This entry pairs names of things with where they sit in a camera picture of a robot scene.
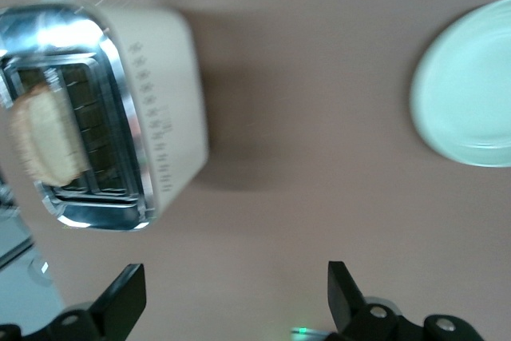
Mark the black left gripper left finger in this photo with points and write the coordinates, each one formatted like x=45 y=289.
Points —
x=120 y=297

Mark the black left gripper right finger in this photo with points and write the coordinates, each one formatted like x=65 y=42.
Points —
x=345 y=301

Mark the toast bread slice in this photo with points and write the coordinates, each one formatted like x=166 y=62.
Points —
x=48 y=137

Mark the pale green round plate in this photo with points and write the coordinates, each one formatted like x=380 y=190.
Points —
x=471 y=89

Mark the beige chrome toaster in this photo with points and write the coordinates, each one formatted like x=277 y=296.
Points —
x=171 y=77

